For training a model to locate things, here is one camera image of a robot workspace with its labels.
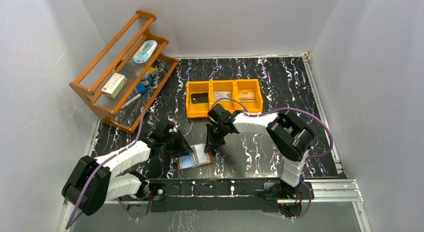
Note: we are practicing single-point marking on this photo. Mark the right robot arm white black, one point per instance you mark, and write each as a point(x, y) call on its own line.
point(292, 137)

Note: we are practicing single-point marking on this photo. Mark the aluminium frame rail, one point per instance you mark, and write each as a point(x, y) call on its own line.
point(338, 206)

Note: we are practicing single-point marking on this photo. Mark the yellow middle bin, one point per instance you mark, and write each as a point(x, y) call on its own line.
point(222, 89)

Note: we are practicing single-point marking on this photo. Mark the blue small cube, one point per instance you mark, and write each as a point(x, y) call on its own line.
point(141, 89)

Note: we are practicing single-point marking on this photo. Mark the yellow left bin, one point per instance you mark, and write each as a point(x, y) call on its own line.
point(196, 110)

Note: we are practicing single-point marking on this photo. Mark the tan card in bin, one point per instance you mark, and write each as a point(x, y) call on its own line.
point(247, 95)

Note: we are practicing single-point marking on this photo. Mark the orange leather card holder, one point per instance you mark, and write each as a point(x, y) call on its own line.
point(194, 159)

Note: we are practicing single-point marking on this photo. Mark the yellow right bin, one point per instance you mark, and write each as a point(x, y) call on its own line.
point(252, 107)

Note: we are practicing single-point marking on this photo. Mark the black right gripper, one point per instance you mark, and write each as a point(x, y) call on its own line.
point(212, 143)

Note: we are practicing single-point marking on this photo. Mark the blue white tape roll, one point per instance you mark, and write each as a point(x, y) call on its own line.
point(146, 80)

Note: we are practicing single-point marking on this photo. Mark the white red box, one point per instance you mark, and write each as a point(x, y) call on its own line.
point(113, 86)

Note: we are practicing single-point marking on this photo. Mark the white blue oval case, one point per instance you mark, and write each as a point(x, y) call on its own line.
point(145, 51)

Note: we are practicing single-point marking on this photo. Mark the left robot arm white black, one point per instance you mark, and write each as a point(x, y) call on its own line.
point(94, 181)

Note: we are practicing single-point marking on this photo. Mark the grey card in bin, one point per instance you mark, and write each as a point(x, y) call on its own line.
point(221, 94)

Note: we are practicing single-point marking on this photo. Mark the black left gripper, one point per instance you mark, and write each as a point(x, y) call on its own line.
point(177, 143)

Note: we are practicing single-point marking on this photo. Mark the yellow bin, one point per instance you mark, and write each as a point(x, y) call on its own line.
point(222, 89)
point(252, 107)
point(196, 110)

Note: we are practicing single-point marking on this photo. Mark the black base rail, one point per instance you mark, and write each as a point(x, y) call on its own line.
point(263, 194)

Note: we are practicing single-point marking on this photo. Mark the orange wooden shelf rack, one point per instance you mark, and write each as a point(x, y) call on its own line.
point(117, 57)

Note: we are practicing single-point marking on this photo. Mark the white marker pen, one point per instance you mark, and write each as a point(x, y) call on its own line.
point(131, 100)

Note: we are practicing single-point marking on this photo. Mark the black card in bin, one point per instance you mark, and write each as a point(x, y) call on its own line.
point(197, 98)

